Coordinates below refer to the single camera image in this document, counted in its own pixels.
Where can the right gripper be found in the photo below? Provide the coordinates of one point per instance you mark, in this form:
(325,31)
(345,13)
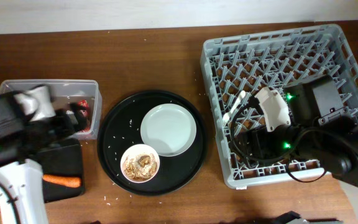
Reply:
(261,136)

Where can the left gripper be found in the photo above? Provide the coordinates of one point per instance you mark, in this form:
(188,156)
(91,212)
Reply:
(57,122)

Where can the red snack wrapper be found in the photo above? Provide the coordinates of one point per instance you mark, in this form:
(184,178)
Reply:
(85,112)

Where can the orange carrot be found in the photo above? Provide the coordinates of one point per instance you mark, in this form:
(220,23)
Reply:
(71,182)

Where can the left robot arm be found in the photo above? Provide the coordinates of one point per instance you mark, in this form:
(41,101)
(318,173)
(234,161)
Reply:
(21,195)

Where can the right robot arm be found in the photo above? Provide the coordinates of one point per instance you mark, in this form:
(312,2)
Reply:
(307,121)

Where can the grey dishwasher rack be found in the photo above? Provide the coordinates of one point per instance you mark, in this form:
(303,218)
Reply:
(273,59)

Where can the clear plastic bin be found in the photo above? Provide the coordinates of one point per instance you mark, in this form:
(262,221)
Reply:
(64,92)

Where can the black rectangular tray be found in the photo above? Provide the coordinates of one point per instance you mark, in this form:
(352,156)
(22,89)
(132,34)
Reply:
(62,159)

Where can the white plastic spoon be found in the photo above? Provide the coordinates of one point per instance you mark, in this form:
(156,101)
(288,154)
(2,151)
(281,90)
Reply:
(238,100)

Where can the round black tray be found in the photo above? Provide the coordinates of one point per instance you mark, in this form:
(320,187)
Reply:
(120,130)

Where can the bowl with food scraps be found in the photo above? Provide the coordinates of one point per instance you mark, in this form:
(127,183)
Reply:
(140,163)

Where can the light grey plate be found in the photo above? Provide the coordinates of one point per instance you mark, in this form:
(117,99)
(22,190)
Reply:
(168,128)

